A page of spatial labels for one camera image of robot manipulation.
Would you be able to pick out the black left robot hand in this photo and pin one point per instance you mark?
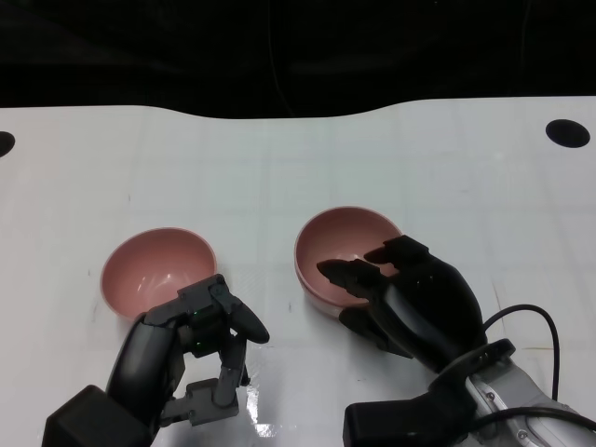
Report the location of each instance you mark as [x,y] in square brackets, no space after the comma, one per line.
[139,363]

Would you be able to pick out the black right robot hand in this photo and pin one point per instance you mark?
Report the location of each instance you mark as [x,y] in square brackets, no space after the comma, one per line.
[428,307]

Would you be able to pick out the pink plastic bowl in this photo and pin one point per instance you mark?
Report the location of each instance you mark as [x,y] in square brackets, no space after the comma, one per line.
[153,261]
[344,233]
[326,309]

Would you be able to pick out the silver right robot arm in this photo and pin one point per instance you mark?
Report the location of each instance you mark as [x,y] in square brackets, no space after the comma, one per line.
[512,386]

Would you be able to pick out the black round table grommet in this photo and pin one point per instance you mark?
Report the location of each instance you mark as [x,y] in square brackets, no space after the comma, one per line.
[5,144]
[568,133]

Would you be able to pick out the black backdrop cloth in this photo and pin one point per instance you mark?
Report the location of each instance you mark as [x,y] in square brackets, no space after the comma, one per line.
[139,46]

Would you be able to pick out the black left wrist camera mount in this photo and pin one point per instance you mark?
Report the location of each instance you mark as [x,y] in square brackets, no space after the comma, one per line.
[93,419]

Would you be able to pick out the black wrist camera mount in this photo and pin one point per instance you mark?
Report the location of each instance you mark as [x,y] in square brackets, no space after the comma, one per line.
[396,423]
[93,419]

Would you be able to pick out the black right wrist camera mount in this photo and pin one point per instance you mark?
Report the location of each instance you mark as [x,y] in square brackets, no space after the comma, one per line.
[396,423]

